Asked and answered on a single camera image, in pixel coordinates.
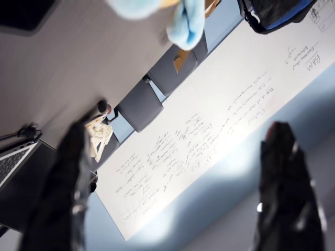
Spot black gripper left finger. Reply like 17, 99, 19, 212
19, 121, 92, 251

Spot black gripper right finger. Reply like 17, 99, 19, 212
252, 120, 330, 251

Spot tan plush turtle blue feet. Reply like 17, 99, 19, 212
104, 0, 207, 51

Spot dark laptop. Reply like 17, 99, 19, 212
0, 137, 58, 233

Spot white whiteboard with writing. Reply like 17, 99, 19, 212
94, 19, 335, 241

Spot grey office chair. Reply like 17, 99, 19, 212
117, 80, 165, 133
146, 36, 209, 96

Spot flat brown cardboard piece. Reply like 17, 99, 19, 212
173, 49, 192, 74

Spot black bag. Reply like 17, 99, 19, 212
237, 0, 318, 34

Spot brown cardboard box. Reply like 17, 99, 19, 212
204, 0, 221, 19

